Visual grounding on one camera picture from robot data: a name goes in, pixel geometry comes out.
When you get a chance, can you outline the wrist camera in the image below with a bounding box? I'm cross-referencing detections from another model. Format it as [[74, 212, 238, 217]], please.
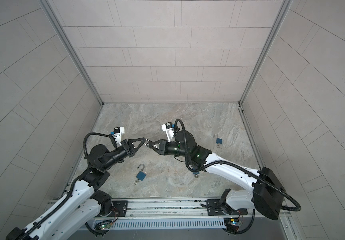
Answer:
[[162, 122, 174, 143], [111, 127, 125, 146]]

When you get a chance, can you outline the white vent grille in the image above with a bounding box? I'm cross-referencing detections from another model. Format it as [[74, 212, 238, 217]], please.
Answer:
[[109, 218, 225, 231]]

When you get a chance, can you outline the far small blue padlock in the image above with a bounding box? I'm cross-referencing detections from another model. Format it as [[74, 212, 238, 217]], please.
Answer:
[[213, 134, 222, 148]]

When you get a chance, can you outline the aluminium mounting rail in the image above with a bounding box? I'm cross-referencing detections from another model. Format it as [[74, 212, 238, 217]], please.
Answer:
[[42, 196, 291, 221]]

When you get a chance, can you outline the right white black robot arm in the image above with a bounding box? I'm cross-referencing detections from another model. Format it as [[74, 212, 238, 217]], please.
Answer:
[[145, 119, 301, 220]]

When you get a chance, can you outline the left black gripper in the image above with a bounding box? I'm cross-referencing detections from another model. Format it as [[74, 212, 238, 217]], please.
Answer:
[[101, 140, 145, 172]]

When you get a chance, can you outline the left blue padlock with key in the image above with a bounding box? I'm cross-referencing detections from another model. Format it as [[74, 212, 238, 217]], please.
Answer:
[[135, 164, 146, 185]]

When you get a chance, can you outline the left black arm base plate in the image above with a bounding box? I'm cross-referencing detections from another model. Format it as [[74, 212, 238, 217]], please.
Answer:
[[99, 201, 129, 218]]

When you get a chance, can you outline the right circuit board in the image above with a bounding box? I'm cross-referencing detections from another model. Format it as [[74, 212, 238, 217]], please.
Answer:
[[223, 218, 241, 232]]

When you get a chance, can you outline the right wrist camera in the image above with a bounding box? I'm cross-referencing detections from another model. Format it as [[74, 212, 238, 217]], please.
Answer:
[[162, 122, 174, 143]]

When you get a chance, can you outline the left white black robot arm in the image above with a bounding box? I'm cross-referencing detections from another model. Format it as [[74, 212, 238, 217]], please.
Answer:
[[6, 133, 147, 240]]

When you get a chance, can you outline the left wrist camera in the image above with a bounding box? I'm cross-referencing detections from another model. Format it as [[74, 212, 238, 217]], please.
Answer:
[[111, 127, 125, 146]]

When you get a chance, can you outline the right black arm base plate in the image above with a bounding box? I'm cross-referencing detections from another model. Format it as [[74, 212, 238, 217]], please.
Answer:
[[201, 199, 248, 216]]

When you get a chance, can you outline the left green circuit board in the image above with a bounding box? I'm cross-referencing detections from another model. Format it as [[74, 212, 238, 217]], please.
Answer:
[[94, 221, 113, 231]]

